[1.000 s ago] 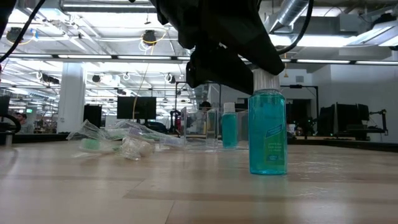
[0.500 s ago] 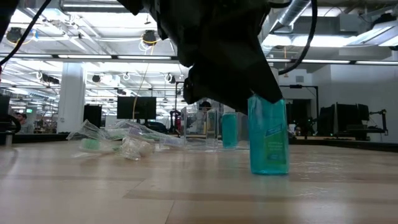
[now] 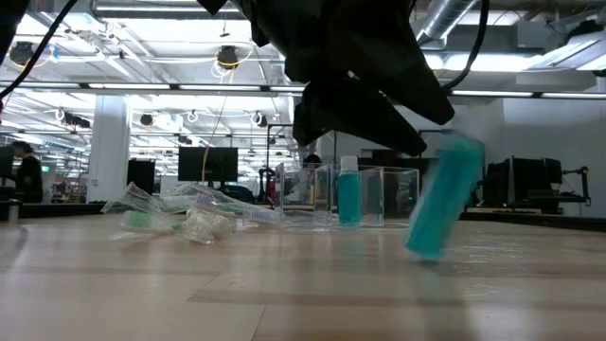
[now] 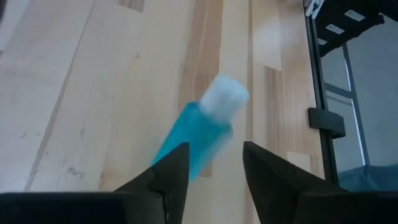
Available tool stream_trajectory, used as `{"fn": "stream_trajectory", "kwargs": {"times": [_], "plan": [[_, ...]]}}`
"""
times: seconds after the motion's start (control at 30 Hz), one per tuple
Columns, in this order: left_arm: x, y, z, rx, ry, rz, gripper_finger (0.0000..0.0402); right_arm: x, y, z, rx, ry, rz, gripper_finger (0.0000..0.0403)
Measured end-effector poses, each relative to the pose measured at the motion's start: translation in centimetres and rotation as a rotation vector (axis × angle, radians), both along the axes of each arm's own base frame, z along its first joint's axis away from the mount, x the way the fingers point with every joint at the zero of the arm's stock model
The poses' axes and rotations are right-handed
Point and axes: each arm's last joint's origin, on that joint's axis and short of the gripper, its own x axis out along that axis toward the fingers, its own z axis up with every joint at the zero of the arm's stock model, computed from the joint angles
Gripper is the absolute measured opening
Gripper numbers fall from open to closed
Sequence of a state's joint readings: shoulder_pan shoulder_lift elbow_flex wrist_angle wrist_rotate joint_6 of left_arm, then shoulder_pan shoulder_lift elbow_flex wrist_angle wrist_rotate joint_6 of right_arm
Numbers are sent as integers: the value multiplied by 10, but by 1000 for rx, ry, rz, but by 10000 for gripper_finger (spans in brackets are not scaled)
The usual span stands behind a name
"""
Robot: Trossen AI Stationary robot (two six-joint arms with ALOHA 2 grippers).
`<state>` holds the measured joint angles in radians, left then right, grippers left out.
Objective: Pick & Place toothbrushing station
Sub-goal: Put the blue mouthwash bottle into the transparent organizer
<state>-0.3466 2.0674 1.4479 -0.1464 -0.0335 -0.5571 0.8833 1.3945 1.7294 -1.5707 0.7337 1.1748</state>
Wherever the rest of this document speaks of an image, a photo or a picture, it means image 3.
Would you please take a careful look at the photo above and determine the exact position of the purple toothbrush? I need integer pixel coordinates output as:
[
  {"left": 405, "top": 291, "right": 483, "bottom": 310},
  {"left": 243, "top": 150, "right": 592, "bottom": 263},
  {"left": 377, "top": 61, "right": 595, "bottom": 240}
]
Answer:
[{"left": 188, "top": 188, "right": 285, "bottom": 227}]

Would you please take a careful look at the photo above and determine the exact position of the clear acrylic organizer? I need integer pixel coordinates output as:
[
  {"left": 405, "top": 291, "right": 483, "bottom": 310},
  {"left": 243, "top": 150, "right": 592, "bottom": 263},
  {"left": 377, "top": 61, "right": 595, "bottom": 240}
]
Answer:
[{"left": 274, "top": 162, "right": 421, "bottom": 229}]

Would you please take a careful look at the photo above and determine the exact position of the silver spiral air duct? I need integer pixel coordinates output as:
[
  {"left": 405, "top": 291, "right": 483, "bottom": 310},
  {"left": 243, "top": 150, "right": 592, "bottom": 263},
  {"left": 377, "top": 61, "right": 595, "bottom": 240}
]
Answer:
[{"left": 415, "top": 0, "right": 479, "bottom": 45}]

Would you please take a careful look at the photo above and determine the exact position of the white pillar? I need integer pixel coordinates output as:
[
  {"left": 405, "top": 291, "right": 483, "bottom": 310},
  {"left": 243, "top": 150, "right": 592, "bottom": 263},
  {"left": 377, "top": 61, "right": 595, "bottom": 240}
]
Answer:
[{"left": 86, "top": 94, "right": 132, "bottom": 204}]

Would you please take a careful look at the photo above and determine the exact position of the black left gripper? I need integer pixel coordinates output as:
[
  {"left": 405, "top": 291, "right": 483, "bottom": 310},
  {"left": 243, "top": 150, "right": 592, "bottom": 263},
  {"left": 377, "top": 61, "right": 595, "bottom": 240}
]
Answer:
[{"left": 245, "top": 0, "right": 456, "bottom": 158}]

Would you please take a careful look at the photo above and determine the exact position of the long black slack cable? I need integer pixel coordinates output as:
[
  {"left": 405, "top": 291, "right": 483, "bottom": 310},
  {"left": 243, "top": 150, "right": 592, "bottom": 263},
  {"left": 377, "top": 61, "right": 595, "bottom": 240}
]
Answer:
[{"left": 0, "top": 0, "right": 80, "bottom": 101}]

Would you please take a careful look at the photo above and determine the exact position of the black aluminium table frame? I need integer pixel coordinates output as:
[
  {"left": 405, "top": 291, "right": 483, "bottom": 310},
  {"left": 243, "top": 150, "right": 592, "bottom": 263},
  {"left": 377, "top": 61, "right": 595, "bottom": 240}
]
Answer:
[{"left": 0, "top": 201, "right": 606, "bottom": 233}]

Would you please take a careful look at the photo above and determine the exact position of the black ceiling cable reel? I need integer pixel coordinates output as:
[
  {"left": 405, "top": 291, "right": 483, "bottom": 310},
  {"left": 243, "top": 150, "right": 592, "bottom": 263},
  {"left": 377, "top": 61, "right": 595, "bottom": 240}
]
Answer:
[
  {"left": 216, "top": 45, "right": 241, "bottom": 71},
  {"left": 8, "top": 40, "right": 38, "bottom": 66}
]

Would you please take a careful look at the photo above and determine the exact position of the black cabinet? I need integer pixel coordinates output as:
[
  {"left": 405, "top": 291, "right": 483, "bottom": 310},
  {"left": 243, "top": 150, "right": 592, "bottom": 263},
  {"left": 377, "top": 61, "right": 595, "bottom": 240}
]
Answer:
[{"left": 126, "top": 158, "right": 157, "bottom": 196}]

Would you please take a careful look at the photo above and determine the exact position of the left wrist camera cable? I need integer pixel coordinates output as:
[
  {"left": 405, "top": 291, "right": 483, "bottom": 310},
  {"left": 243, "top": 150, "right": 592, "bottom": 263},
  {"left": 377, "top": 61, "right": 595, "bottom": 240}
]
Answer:
[{"left": 442, "top": 0, "right": 490, "bottom": 92}]

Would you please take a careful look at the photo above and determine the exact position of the black monitor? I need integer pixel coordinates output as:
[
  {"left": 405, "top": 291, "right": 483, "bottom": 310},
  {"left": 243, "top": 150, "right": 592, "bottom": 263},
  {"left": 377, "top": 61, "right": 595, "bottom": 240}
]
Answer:
[{"left": 177, "top": 146, "right": 240, "bottom": 183}]

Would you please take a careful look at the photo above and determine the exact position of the blue mouthwash bottle white cap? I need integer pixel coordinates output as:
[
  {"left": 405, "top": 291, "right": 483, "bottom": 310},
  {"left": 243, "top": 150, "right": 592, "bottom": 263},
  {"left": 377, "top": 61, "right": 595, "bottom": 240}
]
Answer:
[
  {"left": 336, "top": 155, "right": 364, "bottom": 227},
  {"left": 403, "top": 131, "right": 487, "bottom": 262}
]

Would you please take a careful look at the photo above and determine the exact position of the black equipment workstation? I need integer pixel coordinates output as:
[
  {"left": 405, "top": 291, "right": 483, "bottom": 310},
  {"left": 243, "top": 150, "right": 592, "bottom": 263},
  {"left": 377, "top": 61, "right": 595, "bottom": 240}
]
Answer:
[{"left": 482, "top": 155, "right": 593, "bottom": 215}]

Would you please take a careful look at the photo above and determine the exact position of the long linear ceiling light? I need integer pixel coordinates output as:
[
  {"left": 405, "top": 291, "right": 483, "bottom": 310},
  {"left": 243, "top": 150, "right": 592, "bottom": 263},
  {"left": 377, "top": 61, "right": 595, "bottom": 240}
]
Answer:
[{"left": 0, "top": 81, "right": 606, "bottom": 100}]

